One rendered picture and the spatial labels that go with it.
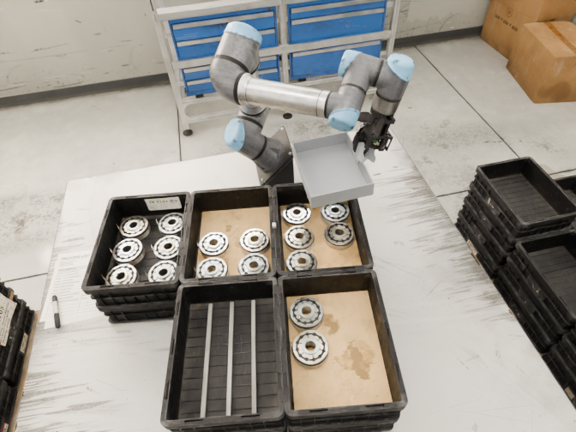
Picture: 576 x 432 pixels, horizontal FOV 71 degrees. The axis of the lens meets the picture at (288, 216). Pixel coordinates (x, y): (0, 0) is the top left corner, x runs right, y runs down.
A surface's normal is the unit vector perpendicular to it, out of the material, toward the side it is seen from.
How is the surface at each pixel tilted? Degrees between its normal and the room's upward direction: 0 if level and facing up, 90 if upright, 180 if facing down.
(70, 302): 0
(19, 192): 0
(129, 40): 90
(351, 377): 0
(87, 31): 90
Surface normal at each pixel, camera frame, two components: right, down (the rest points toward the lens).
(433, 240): -0.04, -0.66
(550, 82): 0.00, 0.75
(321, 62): 0.22, 0.72
